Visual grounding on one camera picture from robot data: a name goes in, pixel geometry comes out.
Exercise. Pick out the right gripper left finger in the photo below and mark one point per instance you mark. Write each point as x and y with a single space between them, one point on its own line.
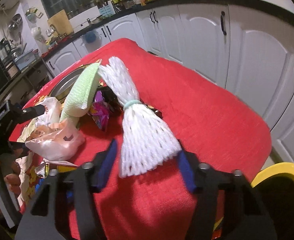
46 216

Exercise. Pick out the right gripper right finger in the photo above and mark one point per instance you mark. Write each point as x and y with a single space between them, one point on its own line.
200 179

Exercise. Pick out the gold foil wrapper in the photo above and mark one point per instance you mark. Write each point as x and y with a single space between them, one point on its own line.
44 168

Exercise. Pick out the white plastic bag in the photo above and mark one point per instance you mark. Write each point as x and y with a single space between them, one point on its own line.
49 137

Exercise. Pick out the white foam fruit net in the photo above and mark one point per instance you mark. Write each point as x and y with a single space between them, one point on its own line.
147 139

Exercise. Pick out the dark snack wrapper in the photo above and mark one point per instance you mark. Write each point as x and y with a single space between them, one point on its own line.
112 102

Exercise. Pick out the yellow rimmed trash bin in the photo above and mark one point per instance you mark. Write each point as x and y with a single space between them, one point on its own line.
281 179

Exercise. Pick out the blue crumpled cloth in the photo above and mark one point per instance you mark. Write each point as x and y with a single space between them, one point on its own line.
38 185

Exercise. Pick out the gold rimmed metal plate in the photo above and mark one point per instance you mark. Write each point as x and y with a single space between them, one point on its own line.
64 86

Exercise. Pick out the red floral blanket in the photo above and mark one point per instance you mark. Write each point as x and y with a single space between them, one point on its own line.
210 121

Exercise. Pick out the purple snack wrapper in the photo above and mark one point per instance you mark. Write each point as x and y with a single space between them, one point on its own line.
99 111

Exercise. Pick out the wooden cutting board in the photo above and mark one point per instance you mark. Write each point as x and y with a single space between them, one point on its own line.
59 24

